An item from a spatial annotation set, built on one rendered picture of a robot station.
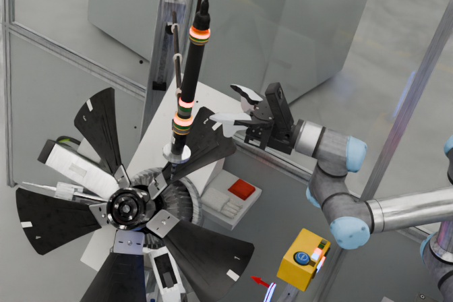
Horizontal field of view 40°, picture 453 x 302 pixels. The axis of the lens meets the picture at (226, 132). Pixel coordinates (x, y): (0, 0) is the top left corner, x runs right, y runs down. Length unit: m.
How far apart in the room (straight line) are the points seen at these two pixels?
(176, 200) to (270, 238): 0.83
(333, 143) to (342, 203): 0.13
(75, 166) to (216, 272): 0.58
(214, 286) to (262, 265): 1.05
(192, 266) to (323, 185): 0.46
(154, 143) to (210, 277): 0.53
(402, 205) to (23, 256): 2.17
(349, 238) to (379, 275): 1.14
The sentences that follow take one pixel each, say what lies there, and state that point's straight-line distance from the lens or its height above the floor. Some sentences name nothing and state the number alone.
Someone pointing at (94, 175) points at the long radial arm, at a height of 1.12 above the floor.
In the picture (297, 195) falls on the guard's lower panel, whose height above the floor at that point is 0.89.
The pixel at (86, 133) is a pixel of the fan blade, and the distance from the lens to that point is 1.94.
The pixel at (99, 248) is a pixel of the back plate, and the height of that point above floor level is 0.89.
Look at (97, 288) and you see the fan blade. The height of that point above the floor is 1.03.
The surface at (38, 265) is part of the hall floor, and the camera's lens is 3.19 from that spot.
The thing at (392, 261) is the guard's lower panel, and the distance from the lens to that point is 2.46.
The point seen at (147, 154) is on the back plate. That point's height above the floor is 1.15.
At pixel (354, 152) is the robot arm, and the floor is 1.66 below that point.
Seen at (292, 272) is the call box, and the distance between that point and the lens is 1.96.
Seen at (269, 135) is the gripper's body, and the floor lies 1.62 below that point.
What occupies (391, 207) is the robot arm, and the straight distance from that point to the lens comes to 1.43.
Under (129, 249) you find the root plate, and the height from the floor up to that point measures 1.10.
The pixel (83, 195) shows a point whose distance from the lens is 1.95.
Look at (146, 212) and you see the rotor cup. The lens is 1.74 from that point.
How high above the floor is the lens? 2.48
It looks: 37 degrees down
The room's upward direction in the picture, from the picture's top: 14 degrees clockwise
